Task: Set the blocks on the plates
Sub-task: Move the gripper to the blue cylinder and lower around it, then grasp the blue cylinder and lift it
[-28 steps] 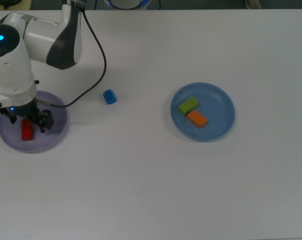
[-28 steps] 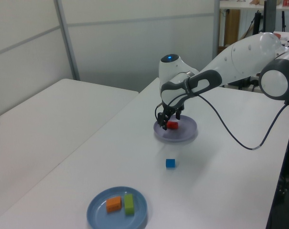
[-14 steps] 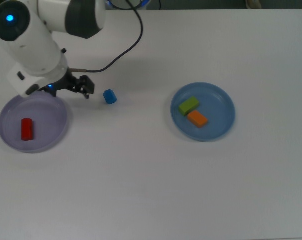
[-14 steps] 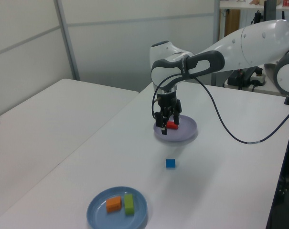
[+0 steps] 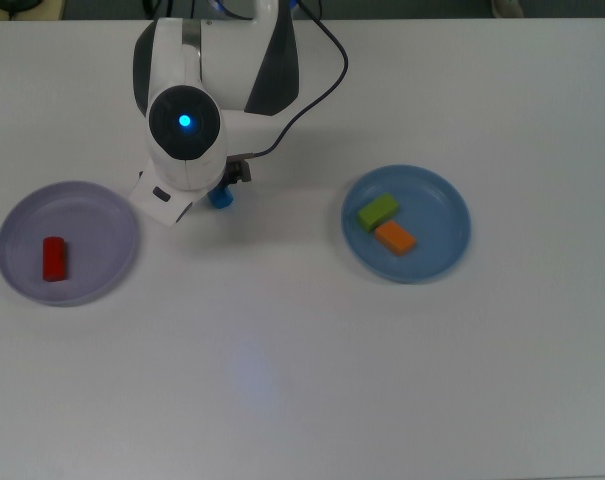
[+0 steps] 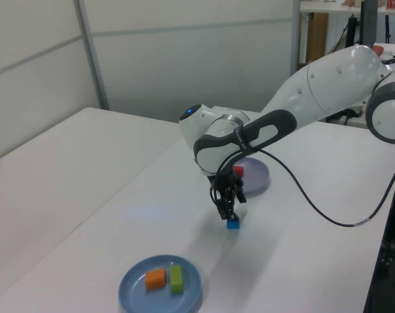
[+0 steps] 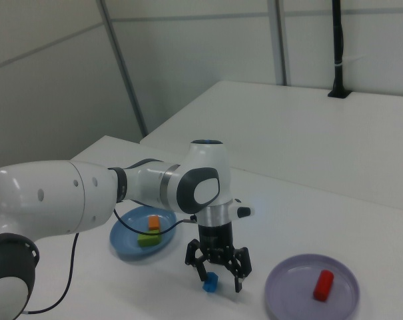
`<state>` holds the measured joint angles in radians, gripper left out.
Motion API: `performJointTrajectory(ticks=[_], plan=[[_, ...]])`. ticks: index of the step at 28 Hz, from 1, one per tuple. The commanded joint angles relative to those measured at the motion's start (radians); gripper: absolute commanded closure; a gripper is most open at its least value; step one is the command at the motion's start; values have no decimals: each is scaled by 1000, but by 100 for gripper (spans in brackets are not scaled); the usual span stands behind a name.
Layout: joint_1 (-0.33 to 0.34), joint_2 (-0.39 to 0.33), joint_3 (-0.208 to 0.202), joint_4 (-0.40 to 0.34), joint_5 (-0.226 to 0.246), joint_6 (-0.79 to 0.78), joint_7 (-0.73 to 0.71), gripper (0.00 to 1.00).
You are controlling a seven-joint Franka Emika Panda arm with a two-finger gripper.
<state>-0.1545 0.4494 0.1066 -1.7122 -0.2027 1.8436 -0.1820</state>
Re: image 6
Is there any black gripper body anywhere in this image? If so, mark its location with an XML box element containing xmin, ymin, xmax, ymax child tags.
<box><xmin>212</xmin><ymin>172</ymin><xmax>244</xmax><ymax>197</ymax></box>

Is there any green block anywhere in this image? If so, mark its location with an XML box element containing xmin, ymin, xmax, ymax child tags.
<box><xmin>169</xmin><ymin>264</ymin><xmax>185</xmax><ymax>295</ymax></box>

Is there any orange block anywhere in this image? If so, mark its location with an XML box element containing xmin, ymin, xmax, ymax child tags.
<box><xmin>145</xmin><ymin>268</ymin><xmax>167</xmax><ymax>291</ymax></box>

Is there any lilac plate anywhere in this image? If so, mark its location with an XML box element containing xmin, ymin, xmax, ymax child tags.
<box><xmin>231</xmin><ymin>156</ymin><xmax>270</xmax><ymax>196</ymax></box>

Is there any blue plate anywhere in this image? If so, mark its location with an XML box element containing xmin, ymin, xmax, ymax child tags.
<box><xmin>118</xmin><ymin>254</ymin><xmax>203</xmax><ymax>313</ymax></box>

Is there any wooden cabinet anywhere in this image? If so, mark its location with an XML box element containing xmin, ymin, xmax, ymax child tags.
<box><xmin>298</xmin><ymin>12</ymin><xmax>329</xmax><ymax>68</ymax></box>

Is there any black monitor stand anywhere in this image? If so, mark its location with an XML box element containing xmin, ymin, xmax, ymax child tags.
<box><xmin>345</xmin><ymin>14</ymin><xmax>360</xmax><ymax>48</ymax></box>

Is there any dark computer monitor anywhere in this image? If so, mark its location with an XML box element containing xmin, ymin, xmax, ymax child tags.
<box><xmin>359</xmin><ymin>0</ymin><xmax>379</xmax><ymax>47</ymax></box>

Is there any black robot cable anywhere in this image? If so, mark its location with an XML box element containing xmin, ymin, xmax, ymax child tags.
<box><xmin>216</xmin><ymin>149</ymin><xmax>395</xmax><ymax>228</ymax></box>

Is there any black table frame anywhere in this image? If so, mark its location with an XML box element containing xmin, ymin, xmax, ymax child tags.
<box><xmin>363</xmin><ymin>162</ymin><xmax>395</xmax><ymax>313</ymax></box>

